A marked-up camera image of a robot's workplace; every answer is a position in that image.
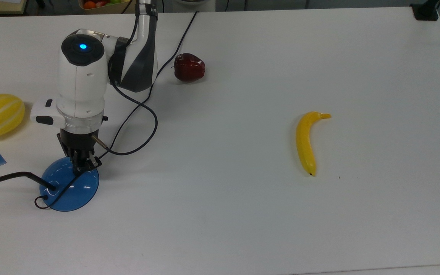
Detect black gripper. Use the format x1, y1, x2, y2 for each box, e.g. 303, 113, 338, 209
57, 129, 102, 176

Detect blue desk lamp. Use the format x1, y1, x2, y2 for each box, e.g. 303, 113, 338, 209
0, 124, 100, 212

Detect dark red apple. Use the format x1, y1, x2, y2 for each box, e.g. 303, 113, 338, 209
173, 53, 206, 83

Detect fruit basket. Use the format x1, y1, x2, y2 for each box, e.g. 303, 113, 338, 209
78, 0, 133, 14

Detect yellow banana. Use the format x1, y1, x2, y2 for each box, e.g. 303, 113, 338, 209
296, 111, 332, 177

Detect black table clamp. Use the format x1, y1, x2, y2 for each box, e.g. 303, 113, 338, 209
410, 0, 440, 21

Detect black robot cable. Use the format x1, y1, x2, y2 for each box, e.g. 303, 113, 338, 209
91, 78, 159, 156

